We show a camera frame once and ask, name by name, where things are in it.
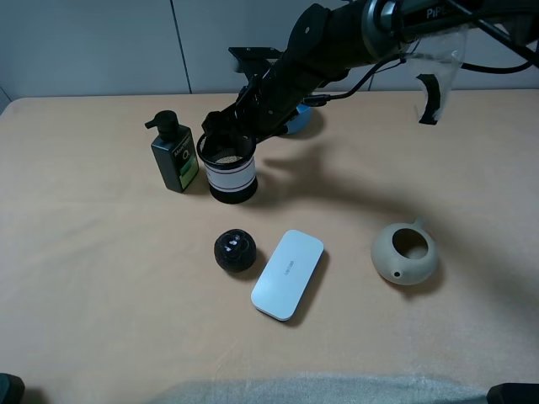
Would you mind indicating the dark green pump bottle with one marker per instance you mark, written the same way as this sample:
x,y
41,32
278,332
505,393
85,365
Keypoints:
x,y
174,151

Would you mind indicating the black corner block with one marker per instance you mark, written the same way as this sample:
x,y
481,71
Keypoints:
x,y
11,389
514,393

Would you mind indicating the black right corner block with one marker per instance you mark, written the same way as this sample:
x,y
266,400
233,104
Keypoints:
x,y
514,393

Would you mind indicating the clear plastic wrap with strap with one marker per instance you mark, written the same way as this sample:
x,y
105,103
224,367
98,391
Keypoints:
x,y
434,62

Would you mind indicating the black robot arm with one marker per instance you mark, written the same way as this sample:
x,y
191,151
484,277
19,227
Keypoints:
x,y
326,44

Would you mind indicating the black round ball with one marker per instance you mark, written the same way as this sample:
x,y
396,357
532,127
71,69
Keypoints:
x,y
235,251

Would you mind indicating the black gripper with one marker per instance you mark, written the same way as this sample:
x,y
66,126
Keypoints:
x,y
277,83

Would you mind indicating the white rectangular case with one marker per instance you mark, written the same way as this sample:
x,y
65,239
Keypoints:
x,y
282,283

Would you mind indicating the black mesh pen holder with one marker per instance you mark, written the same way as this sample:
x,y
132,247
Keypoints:
x,y
232,179

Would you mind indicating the blue plastic bowl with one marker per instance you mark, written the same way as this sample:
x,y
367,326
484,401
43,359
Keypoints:
x,y
299,120

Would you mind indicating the beige clay teapot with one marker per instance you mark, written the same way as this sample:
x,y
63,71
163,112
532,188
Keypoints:
x,y
404,253

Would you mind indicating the grey robot base cover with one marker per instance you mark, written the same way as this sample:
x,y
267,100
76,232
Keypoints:
x,y
324,388

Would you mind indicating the black left corner block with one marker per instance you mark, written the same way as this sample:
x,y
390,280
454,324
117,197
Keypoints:
x,y
11,389

